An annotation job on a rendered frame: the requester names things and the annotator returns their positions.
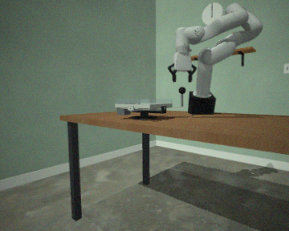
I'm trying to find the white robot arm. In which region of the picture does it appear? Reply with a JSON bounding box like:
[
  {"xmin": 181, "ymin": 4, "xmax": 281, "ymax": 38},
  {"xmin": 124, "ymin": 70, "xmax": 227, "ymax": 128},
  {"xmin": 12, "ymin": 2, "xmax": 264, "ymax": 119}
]
[{"xmin": 176, "ymin": 3, "xmax": 263, "ymax": 98}]

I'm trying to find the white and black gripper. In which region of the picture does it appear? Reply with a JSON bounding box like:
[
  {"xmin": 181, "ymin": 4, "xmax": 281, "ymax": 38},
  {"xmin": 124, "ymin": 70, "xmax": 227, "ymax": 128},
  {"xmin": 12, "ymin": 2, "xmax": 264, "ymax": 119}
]
[{"xmin": 168, "ymin": 51, "xmax": 197, "ymax": 83}]

